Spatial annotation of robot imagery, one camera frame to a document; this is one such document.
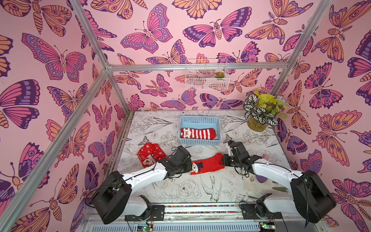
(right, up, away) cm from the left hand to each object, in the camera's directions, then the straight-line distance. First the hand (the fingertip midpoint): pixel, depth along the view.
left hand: (193, 165), depth 85 cm
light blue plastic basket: (+5, +26, +25) cm, 36 cm away
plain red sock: (+9, -1, +5) cm, 10 cm away
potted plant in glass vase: (+40, +33, +1) cm, 52 cm away
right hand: (+18, +3, +4) cm, 19 cm away
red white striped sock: (+12, +17, +18) cm, 27 cm away
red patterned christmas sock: (-27, +7, +12) cm, 30 cm away
